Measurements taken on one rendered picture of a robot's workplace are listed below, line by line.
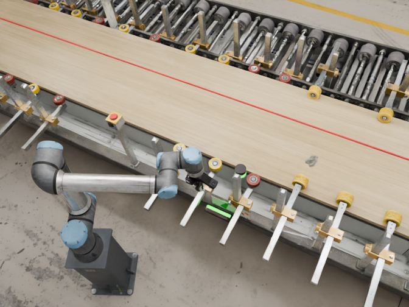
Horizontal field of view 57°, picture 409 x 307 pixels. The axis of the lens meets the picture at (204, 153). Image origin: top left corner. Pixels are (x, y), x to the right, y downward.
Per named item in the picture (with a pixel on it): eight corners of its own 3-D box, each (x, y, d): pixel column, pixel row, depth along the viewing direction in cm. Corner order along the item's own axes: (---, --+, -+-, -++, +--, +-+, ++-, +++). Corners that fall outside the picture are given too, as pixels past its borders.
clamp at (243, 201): (249, 211, 216) (249, 208, 212) (228, 202, 220) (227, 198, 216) (253, 203, 218) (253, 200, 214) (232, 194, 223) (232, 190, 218)
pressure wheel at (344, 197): (348, 200, 196) (333, 198, 202) (352, 208, 201) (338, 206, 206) (351, 190, 199) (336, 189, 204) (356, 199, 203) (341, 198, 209)
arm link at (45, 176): (22, 186, 162) (178, 190, 170) (28, 161, 169) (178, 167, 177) (29, 198, 172) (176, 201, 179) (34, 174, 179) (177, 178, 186)
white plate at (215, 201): (250, 220, 226) (250, 214, 217) (212, 203, 234) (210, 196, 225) (251, 220, 226) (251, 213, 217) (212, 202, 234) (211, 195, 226)
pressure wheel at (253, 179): (256, 195, 224) (257, 186, 214) (243, 190, 226) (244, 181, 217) (261, 184, 227) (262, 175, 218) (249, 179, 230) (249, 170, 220)
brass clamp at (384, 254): (389, 267, 184) (392, 264, 179) (361, 254, 188) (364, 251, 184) (392, 255, 186) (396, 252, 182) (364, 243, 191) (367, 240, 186)
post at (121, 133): (136, 168, 252) (118, 128, 215) (130, 165, 254) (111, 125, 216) (140, 163, 254) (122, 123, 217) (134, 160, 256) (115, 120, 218)
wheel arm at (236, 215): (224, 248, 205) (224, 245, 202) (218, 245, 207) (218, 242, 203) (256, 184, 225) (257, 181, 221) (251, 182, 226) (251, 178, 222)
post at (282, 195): (277, 231, 221) (285, 195, 181) (271, 229, 222) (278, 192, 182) (279, 226, 223) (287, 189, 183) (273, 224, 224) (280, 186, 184)
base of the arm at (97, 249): (100, 262, 229) (95, 257, 221) (70, 262, 231) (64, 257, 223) (106, 232, 240) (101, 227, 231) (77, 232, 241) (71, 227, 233)
